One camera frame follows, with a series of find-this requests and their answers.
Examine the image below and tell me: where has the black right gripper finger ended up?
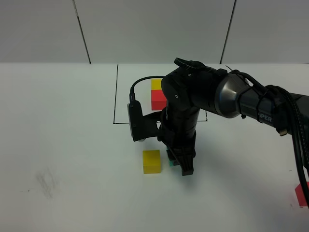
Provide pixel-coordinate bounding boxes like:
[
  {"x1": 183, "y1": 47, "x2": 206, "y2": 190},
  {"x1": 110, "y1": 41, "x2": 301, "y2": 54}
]
[{"x1": 169, "y1": 149, "x2": 195, "y2": 176}]

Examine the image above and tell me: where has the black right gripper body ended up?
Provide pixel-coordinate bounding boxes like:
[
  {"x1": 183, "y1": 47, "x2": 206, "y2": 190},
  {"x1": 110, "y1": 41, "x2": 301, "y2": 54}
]
[{"x1": 158, "y1": 102, "x2": 200, "y2": 161}]

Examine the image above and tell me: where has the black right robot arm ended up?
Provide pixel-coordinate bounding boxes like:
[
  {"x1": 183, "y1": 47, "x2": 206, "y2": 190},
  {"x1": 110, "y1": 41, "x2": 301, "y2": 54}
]
[{"x1": 160, "y1": 58, "x2": 309, "y2": 175}]

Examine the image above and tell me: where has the red template cube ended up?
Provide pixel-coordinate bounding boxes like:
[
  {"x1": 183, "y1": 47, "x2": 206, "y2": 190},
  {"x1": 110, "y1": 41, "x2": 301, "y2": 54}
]
[{"x1": 151, "y1": 89, "x2": 167, "y2": 111}]

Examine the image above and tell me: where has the yellow template cube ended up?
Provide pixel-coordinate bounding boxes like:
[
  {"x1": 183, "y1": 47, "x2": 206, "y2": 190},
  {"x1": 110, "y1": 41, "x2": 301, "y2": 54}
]
[{"x1": 151, "y1": 79, "x2": 162, "y2": 90}]

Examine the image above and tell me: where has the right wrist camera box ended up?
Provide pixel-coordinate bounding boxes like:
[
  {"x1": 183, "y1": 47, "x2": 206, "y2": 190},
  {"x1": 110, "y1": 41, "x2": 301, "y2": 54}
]
[{"x1": 127, "y1": 101, "x2": 163, "y2": 142}]

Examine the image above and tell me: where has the black right cable bundle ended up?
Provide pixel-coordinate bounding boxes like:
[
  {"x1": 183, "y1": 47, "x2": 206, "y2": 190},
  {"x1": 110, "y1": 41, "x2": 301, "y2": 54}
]
[{"x1": 225, "y1": 65, "x2": 309, "y2": 206}]

